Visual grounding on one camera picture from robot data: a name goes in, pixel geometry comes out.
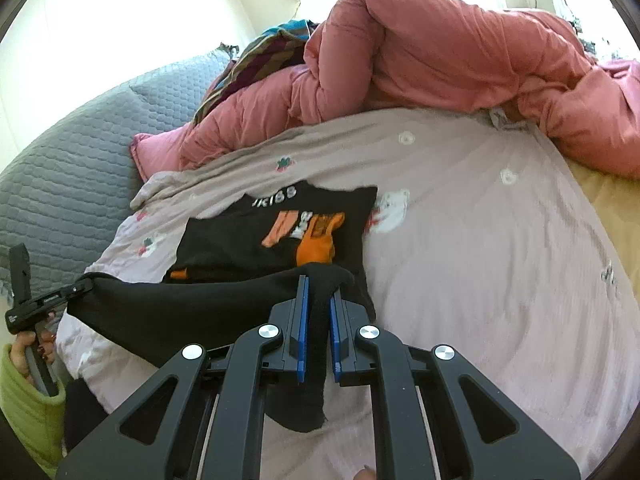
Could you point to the pink quilted comforter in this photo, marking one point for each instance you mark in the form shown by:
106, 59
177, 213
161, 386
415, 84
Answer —
445, 54

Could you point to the grey quilted headboard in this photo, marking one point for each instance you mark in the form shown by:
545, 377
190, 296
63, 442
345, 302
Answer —
66, 194

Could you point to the yellow mattress sheet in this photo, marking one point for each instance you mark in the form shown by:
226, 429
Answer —
616, 201

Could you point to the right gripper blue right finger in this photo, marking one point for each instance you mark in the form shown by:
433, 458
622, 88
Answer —
342, 340

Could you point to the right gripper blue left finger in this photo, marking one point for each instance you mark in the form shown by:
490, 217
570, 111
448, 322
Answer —
295, 333

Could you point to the multicolour striped blanket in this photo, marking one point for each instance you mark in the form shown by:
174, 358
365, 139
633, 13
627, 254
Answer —
274, 49

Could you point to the person's left hand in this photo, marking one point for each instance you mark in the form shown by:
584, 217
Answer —
27, 344

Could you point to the black printed t-shirt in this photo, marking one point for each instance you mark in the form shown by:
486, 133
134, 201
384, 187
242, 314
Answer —
230, 270

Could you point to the person's right hand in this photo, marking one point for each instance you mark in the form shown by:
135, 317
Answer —
366, 473

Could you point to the mauve cartoon print bedsheet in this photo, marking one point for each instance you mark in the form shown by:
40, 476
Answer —
483, 240

